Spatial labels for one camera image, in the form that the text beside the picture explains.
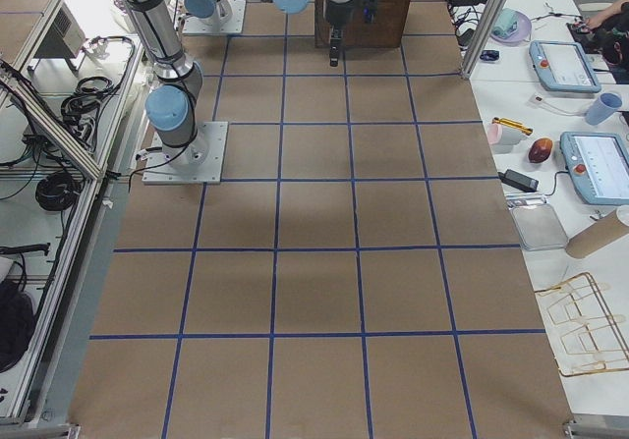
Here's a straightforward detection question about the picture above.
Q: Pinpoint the black power adapter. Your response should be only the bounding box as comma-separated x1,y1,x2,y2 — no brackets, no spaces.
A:
498,169,539,192

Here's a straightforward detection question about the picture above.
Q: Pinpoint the grey metal tray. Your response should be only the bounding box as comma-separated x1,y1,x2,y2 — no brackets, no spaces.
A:
506,193,568,251

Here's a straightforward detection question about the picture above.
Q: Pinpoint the cardboard tube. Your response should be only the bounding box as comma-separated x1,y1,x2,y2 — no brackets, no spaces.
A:
565,205,628,259

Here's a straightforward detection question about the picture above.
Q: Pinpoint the light blue plastic cup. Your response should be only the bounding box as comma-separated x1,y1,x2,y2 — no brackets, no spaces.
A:
585,92,622,126

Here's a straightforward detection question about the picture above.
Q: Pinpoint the diagonal aluminium frame bar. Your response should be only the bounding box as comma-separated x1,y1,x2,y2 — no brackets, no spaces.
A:
1,60,105,181

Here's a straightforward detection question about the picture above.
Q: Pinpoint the grey electronics box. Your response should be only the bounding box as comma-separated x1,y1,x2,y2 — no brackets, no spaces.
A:
33,2,86,72

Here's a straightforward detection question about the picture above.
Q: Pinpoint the aluminium frame post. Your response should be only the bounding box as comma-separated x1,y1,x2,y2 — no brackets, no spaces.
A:
460,0,506,80

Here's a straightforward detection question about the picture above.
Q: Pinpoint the teal cloth item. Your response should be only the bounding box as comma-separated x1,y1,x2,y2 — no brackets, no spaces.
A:
491,8,518,39

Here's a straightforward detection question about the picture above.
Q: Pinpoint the black cable bundle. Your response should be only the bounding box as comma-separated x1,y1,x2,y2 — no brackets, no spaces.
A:
34,171,83,213

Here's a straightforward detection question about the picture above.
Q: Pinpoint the upper blue teach pendant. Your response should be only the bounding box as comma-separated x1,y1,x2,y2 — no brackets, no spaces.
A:
529,40,601,93

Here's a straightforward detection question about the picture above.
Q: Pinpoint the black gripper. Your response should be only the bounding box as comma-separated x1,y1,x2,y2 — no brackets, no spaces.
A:
323,0,378,68

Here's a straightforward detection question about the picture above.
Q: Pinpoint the lavender plate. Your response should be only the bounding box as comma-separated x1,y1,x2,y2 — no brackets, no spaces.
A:
490,10,532,45

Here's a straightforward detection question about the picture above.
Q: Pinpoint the dark wooden drawer cabinet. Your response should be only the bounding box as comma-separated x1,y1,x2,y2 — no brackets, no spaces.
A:
343,0,410,49

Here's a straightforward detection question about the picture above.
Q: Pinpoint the red brown fruit toy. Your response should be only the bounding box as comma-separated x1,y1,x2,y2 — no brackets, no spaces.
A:
528,137,553,164

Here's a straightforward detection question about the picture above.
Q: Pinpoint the lower blue teach pendant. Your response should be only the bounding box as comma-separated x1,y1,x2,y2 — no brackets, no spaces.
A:
559,132,628,206

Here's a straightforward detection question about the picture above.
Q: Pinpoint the blue teach pendant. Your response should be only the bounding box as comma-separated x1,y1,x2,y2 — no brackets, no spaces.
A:
559,132,628,206
529,40,601,93

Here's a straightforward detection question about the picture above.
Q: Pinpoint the gold wire rack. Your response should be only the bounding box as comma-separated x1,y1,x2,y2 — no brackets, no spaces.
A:
535,272,628,378

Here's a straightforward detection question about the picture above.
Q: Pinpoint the gold metal bar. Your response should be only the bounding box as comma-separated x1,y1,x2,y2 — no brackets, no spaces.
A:
492,117,533,136

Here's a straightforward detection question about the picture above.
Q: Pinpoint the pink cup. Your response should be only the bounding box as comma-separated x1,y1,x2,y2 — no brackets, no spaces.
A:
487,123,527,146

